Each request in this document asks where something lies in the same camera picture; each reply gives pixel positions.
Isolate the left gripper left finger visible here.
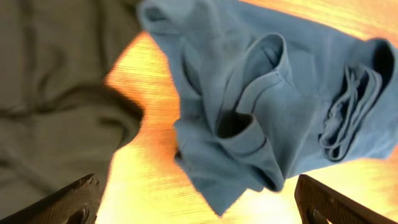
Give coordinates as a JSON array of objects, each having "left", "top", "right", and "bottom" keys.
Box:
[{"left": 1, "top": 174, "right": 101, "bottom": 224}]

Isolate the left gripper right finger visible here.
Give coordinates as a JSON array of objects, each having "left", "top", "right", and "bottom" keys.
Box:
[{"left": 294, "top": 174, "right": 397, "bottom": 224}]

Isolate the blue t-shirt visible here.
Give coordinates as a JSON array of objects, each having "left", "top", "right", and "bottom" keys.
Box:
[{"left": 138, "top": 1, "right": 397, "bottom": 215}]

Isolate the black garment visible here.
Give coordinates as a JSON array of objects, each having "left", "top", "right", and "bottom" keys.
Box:
[{"left": 1, "top": 0, "right": 143, "bottom": 217}]

